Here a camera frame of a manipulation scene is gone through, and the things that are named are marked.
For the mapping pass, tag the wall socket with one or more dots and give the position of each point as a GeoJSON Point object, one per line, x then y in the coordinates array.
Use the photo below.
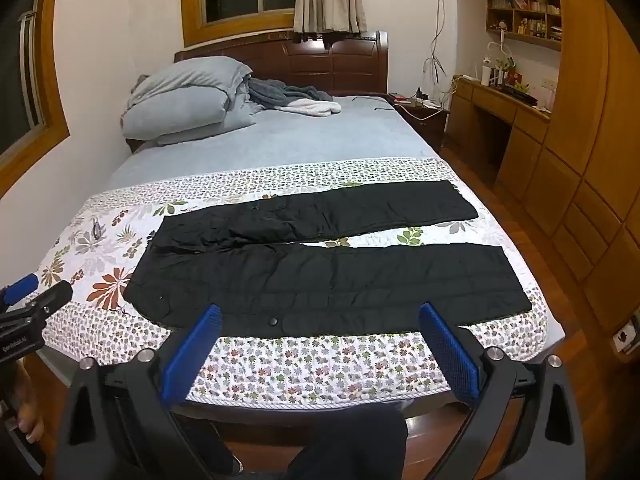
{"type": "Point", "coordinates": [626, 336]}

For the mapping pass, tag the white bottle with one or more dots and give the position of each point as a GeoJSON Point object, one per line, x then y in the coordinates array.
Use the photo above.
{"type": "Point", "coordinates": [486, 72]}

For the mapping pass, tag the wooden nightstand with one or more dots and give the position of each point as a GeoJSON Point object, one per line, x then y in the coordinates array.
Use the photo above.
{"type": "Point", "coordinates": [425, 120]}

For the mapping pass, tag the grey blanket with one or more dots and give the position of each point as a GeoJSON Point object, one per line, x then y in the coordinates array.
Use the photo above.
{"type": "Point", "coordinates": [280, 92]}

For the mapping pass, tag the black pants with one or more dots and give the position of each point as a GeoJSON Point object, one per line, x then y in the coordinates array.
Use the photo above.
{"type": "Point", "coordinates": [320, 280]}

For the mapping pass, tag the dark wooden headboard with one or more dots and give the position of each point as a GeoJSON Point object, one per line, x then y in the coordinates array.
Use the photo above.
{"type": "Point", "coordinates": [340, 62]}

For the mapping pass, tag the white fleece cloth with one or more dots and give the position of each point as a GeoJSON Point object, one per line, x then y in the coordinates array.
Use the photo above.
{"type": "Point", "coordinates": [315, 107]}

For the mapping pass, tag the person's left hand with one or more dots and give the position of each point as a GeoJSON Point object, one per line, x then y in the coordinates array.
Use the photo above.
{"type": "Point", "coordinates": [25, 400]}

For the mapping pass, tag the light blue pillow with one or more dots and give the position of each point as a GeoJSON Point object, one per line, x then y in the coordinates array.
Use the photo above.
{"type": "Point", "coordinates": [170, 120]}
{"type": "Point", "coordinates": [195, 77]}

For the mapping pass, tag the black eyeglasses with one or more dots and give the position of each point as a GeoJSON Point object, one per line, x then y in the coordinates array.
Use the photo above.
{"type": "Point", "coordinates": [96, 230]}

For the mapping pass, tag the wooden desk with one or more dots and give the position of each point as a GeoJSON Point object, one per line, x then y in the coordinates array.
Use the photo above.
{"type": "Point", "coordinates": [500, 110]}

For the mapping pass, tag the wooden wardrobe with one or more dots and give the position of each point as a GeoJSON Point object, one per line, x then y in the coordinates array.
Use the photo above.
{"type": "Point", "coordinates": [590, 135]}

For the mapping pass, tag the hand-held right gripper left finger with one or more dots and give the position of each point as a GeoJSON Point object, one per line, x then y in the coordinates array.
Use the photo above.
{"type": "Point", "coordinates": [192, 345]}

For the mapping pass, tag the wooden wall shelf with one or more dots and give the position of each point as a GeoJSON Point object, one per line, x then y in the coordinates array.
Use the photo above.
{"type": "Point", "coordinates": [525, 15]}

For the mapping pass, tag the floral quilt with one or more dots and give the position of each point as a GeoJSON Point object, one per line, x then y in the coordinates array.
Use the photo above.
{"type": "Point", "coordinates": [100, 260]}

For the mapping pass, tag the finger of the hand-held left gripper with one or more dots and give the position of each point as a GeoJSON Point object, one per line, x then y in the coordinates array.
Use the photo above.
{"type": "Point", "coordinates": [21, 286]}
{"type": "Point", "coordinates": [52, 295]}

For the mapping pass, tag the bed with blue sheet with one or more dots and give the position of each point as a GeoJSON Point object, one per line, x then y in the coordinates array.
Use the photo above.
{"type": "Point", "coordinates": [325, 135]}

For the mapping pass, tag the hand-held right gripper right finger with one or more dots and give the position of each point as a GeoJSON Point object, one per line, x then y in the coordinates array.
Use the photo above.
{"type": "Point", "coordinates": [447, 355]}

